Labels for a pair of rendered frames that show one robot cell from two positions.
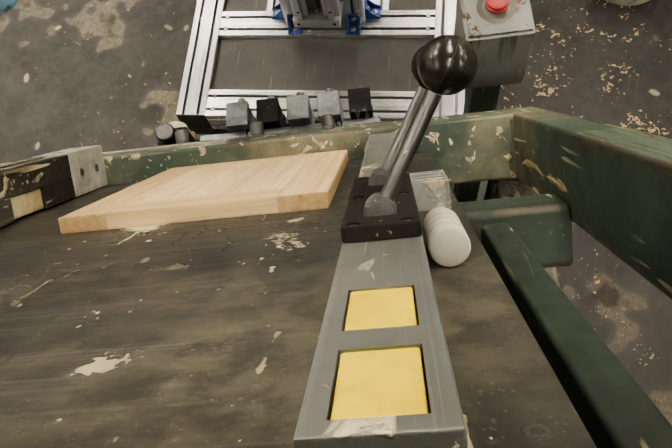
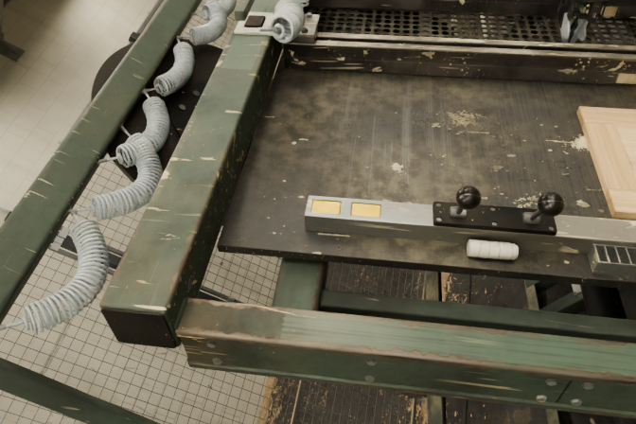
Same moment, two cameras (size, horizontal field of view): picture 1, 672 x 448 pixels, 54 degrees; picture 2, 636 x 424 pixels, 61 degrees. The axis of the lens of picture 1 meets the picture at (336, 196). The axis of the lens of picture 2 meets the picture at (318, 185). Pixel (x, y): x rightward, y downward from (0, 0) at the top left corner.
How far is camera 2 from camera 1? 0.91 m
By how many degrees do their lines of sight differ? 86
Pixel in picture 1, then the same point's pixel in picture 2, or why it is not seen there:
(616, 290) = not seen: outside the picture
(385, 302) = (368, 211)
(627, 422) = (388, 301)
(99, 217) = (583, 121)
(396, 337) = (344, 210)
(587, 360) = (433, 306)
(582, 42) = not seen: outside the picture
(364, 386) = (324, 204)
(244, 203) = (602, 176)
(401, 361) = (332, 210)
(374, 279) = (388, 210)
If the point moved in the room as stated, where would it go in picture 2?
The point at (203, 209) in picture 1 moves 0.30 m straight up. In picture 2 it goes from (596, 160) to (477, 85)
